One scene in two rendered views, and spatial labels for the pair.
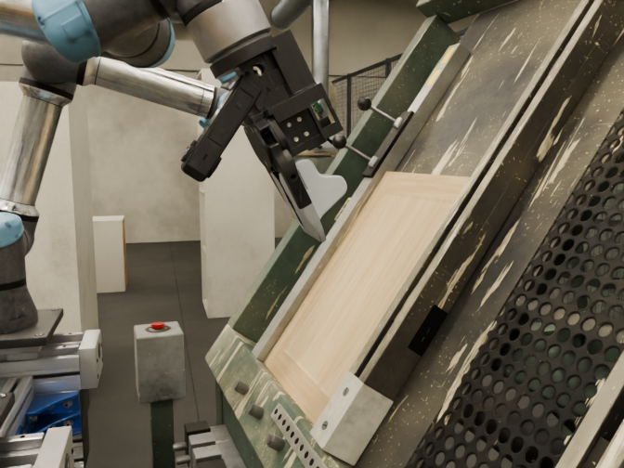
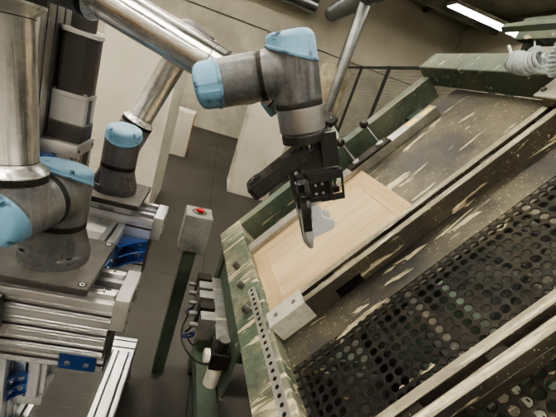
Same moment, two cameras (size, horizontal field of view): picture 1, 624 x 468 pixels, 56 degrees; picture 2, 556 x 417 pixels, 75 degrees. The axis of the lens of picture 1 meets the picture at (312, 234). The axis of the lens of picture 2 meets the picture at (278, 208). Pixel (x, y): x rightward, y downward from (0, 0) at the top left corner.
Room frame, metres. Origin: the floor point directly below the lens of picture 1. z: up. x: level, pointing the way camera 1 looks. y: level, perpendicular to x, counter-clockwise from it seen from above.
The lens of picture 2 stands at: (0.00, 0.06, 1.56)
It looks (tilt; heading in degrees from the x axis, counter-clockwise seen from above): 18 degrees down; 1
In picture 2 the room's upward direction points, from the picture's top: 19 degrees clockwise
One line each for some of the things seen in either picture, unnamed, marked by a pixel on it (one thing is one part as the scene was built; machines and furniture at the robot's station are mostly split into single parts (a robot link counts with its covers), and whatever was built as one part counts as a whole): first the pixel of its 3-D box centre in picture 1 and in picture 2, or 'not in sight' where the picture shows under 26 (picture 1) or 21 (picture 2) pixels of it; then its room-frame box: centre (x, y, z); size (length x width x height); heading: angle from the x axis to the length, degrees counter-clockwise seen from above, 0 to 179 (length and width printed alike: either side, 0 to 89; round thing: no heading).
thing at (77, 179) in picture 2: not in sight; (60, 189); (0.70, 0.53, 1.20); 0.13 x 0.12 x 0.14; 2
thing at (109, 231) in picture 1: (95, 253); (173, 128); (5.85, 2.22, 0.36); 0.58 x 0.45 x 0.72; 105
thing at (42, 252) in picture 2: not in sight; (56, 235); (0.71, 0.53, 1.09); 0.15 x 0.15 x 0.10
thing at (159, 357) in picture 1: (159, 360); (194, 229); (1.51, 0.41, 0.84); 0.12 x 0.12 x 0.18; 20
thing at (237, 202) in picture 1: (235, 193); (266, 122); (5.12, 0.68, 1.03); 0.60 x 0.58 x 2.05; 15
